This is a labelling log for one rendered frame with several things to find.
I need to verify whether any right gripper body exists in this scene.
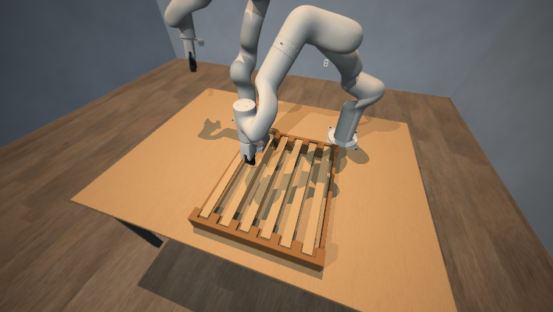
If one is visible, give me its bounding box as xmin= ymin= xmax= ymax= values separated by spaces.
xmin=181 ymin=38 xmax=195 ymax=60

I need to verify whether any light wooden bed slat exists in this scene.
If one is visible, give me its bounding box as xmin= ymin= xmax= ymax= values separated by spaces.
xmin=199 ymin=152 xmax=242 ymax=219
xmin=260 ymin=139 xmax=303 ymax=240
xmin=220 ymin=134 xmax=274 ymax=227
xmin=280 ymin=143 xmax=316 ymax=249
xmin=302 ymin=146 xmax=331 ymax=256
xmin=240 ymin=136 xmax=288 ymax=233

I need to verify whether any brown wooden bed frame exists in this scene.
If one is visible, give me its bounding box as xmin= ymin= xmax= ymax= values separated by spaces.
xmin=188 ymin=130 xmax=340 ymax=272

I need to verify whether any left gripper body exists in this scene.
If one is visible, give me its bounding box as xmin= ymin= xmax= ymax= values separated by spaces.
xmin=240 ymin=141 xmax=257 ymax=161

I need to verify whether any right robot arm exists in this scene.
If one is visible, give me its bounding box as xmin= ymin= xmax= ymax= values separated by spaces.
xmin=165 ymin=0 xmax=270 ymax=110

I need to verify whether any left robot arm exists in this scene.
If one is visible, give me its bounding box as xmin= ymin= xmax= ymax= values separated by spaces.
xmin=232 ymin=5 xmax=385 ymax=153

